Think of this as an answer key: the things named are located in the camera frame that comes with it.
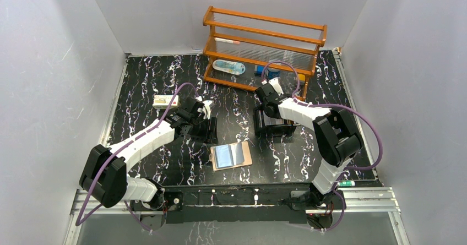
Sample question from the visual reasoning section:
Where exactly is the beige card holder wallet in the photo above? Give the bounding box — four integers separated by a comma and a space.
210, 141, 253, 171

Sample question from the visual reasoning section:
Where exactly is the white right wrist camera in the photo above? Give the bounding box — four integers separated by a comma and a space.
268, 77, 284, 95

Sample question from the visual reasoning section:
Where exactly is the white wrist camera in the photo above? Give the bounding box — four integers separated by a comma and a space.
202, 100, 213, 119
268, 77, 284, 95

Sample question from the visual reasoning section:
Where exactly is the orange wooden shelf rack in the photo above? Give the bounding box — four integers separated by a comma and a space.
202, 6, 328, 100

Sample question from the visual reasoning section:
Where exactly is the black card box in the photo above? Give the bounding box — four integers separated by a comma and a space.
253, 106, 300, 137

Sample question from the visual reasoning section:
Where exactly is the green white marker pen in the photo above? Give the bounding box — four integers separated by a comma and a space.
338, 181, 356, 187

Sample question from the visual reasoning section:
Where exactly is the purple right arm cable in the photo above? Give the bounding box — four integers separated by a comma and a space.
260, 61, 384, 233

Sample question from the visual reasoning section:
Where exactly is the blue small box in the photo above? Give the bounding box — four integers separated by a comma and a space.
254, 65, 264, 75

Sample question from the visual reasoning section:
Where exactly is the small white cardboard box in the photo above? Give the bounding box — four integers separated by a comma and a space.
153, 95, 180, 110

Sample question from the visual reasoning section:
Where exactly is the stack of cards in box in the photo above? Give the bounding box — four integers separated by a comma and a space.
259, 111, 289, 126

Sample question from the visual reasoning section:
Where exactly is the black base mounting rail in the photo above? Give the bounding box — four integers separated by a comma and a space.
129, 184, 345, 225

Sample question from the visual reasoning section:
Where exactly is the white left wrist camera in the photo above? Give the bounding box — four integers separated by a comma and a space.
202, 100, 213, 119

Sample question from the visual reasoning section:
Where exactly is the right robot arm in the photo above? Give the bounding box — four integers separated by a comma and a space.
255, 83, 363, 209

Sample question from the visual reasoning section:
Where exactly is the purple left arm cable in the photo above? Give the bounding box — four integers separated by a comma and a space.
74, 82, 202, 233

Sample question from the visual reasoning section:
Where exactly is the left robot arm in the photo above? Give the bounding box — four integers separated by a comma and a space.
79, 97, 218, 210

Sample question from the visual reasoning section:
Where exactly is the white pink marker pen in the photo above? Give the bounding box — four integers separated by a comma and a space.
215, 37, 240, 45

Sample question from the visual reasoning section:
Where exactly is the aluminium frame rail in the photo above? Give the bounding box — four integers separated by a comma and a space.
70, 187, 401, 215

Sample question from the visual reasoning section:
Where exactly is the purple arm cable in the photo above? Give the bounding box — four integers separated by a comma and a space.
74, 82, 202, 233
260, 61, 384, 233

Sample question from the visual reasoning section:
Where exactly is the blue white round jar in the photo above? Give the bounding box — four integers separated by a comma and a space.
266, 67, 281, 79

